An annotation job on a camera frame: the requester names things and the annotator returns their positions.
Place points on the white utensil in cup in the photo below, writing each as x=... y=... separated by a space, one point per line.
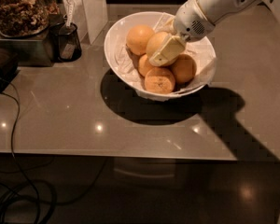
x=69 y=14

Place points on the white paper bowl liner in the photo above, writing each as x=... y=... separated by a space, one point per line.
x=123 y=61

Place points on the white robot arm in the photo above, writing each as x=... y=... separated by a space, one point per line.
x=217 y=10

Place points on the metal box stand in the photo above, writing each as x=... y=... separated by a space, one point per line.
x=36 y=50

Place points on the white box panel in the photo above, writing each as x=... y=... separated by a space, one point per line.
x=91 y=17

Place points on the dark brown device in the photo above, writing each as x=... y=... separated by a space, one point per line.
x=8 y=67

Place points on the glass jar of nuts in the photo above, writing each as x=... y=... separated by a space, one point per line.
x=21 y=18

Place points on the small left lower orange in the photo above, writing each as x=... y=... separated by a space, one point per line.
x=144 y=66

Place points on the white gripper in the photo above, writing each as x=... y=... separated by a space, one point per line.
x=189 y=23

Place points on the front cut-looking orange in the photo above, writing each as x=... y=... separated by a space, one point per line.
x=160 y=80

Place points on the white bowl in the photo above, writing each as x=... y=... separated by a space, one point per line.
x=115 y=31

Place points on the black mesh cup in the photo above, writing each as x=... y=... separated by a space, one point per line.
x=65 y=42

